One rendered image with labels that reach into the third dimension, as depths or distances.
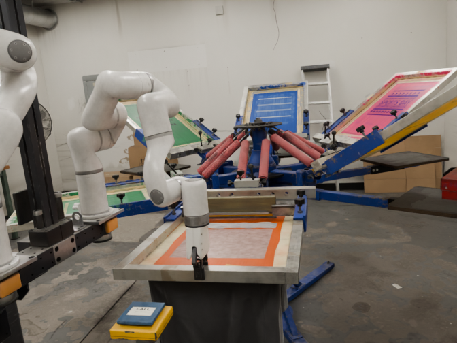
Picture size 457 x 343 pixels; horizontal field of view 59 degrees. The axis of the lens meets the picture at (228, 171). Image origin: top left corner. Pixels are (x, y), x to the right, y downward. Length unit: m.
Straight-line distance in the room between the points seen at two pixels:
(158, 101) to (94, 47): 5.51
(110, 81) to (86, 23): 5.54
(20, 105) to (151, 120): 0.34
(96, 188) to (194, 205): 0.43
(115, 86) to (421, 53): 5.08
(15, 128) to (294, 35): 5.07
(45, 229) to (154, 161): 0.39
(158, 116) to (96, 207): 0.45
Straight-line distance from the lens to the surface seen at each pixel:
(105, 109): 1.36
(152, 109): 1.20
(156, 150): 1.19
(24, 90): 1.15
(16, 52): 1.09
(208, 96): 6.02
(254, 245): 1.52
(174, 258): 1.47
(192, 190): 1.17
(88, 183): 1.47
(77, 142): 1.44
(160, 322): 1.15
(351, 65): 5.84
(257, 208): 1.79
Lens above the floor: 1.54
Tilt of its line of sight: 11 degrees down
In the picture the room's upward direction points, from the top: 5 degrees counter-clockwise
